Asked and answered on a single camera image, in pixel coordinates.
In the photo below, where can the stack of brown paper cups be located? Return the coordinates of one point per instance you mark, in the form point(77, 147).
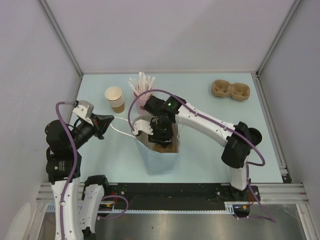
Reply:
point(115, 98)

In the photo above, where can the bundle of wrapped white straws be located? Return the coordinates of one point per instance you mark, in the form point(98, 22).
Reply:
point(142, 84)

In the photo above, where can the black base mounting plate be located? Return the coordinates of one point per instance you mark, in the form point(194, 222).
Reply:
point(181, 196)

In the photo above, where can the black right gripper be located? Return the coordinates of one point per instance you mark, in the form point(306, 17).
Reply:
point(163, 139)

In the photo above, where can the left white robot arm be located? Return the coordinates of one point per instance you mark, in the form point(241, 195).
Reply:
point(63, 169)

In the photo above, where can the pink straw holder cup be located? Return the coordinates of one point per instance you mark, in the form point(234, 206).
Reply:
point(140, 104)

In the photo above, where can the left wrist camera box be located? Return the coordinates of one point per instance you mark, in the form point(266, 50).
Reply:
point(84, 110)

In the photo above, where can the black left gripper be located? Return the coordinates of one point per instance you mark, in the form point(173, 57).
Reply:
point(102, 122)

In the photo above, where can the brown pulp cup carrier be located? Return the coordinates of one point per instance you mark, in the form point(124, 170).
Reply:
point(170, 148)
point(237, 91)

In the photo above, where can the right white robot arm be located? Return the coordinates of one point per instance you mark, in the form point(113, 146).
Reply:
point(175, 110)

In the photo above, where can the aluminium frame rail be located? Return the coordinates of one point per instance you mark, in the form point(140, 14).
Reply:
point(270, 193)

